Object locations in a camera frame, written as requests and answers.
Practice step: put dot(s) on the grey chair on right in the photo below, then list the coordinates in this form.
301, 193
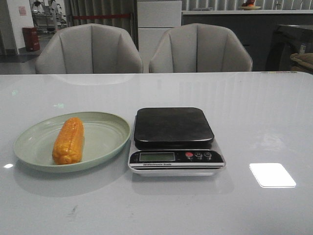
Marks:
199, 48

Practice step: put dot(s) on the black appliance at right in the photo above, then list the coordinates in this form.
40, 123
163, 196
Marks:
287, 40

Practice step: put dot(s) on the grey chair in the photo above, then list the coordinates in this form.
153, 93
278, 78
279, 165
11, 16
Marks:
199, 48
87, 49

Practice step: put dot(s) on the white refrigerator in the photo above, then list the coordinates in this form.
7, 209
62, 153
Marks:
153, 18

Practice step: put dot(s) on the dark grey counter cabinet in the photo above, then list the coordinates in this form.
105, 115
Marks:
254, 28

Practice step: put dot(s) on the red waste bin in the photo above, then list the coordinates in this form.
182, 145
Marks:
31, 39

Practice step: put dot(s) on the black silver kitchen scale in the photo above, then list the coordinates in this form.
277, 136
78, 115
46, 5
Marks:
174, 141

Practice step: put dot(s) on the fruit bowl on counter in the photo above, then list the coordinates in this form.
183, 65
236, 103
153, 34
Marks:
249, 5

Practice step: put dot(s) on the orange corn cob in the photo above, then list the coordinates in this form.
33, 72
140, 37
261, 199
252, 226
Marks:
68, 147

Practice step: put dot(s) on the red barrier tape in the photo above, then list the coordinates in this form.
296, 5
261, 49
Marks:
117, 16

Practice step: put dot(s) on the beige cushion at right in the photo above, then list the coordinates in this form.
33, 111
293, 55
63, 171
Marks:
302, 62

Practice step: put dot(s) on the grey chair on left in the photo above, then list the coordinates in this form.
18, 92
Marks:
87, 49

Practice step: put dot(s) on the green oval plate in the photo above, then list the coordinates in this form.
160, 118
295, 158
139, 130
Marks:
105, 135

